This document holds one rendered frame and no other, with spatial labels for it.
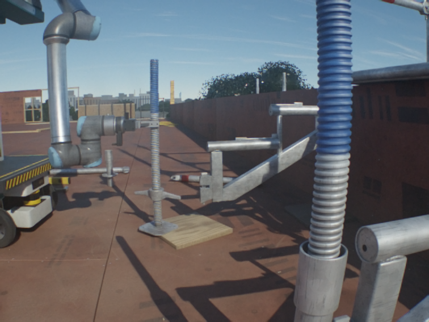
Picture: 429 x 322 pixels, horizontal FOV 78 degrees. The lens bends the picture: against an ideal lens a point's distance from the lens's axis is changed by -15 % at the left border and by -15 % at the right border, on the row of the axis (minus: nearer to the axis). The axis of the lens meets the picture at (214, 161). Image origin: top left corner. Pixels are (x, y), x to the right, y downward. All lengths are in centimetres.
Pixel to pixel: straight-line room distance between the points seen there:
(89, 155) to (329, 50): 116
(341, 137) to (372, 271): 19
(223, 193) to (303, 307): 111
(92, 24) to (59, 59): 22
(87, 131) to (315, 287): 116
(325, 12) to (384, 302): 37
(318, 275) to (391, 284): 13
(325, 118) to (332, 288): 19
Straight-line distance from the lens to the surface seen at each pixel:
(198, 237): 136
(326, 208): 34
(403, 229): 43
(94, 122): 135
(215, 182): 142
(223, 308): 95
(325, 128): 32
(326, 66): 33
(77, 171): 287
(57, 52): 137
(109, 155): 231
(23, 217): 154
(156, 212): 143
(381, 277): 43
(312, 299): 38
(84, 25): 144
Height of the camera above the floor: 57
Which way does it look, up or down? 10 degrees down
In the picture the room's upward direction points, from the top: straight up
